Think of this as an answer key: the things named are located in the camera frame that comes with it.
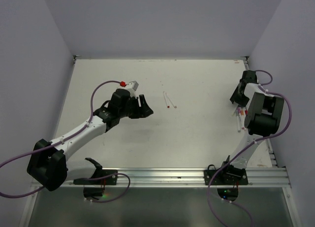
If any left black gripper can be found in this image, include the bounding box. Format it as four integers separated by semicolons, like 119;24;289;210
119;94;153;119

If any white pen red tip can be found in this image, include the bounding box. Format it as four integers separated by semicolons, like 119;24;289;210
163;92;170;108

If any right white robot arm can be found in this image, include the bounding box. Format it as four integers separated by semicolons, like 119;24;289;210
219;70;284;184

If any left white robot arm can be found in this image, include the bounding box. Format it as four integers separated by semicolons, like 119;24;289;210
27;89;154;191

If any white pen blue cap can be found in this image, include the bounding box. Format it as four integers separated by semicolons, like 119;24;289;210
240;108;246;130

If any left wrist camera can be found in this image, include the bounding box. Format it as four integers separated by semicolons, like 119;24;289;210
124;81;139;94

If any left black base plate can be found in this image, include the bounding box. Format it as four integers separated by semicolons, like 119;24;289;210
73;169;118;186

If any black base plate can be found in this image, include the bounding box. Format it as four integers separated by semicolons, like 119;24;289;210
73;169;118;186
203;165;249;186

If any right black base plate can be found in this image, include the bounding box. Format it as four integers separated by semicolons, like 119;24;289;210
203;165;249;186

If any aluminium front rail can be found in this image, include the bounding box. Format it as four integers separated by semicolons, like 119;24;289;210
31;166;292;188

